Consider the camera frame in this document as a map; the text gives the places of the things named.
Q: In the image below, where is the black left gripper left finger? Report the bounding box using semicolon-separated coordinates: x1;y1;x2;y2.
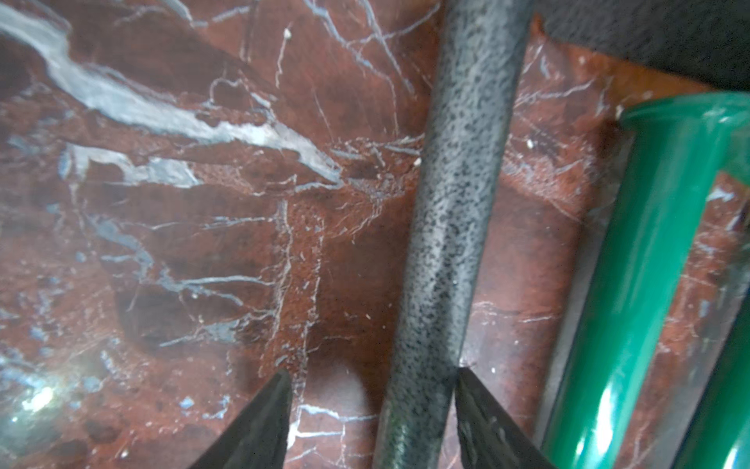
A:
189;369;293;469

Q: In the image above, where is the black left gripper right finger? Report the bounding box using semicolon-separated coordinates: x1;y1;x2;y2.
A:
455;367;554;469

